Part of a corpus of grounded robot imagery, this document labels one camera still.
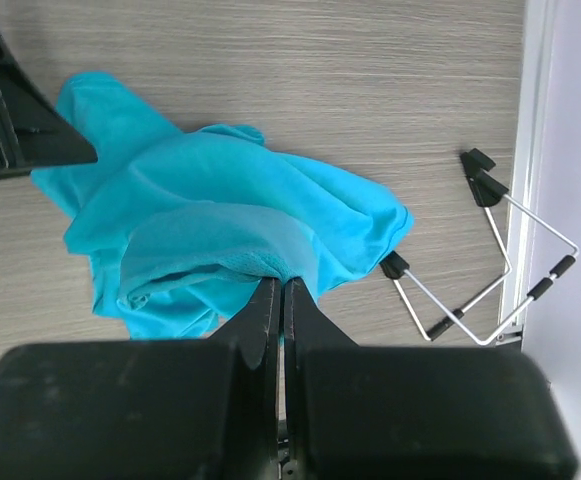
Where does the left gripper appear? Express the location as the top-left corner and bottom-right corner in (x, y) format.
(0, 34), (97, 180)

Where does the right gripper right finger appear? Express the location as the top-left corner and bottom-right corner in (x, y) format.
(283, 279), (579, 479)

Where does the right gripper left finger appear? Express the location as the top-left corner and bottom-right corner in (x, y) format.
(0, 279), (281, 479)

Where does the blue t shirt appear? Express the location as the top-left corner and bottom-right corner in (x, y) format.
(31, 72), (414, 339)

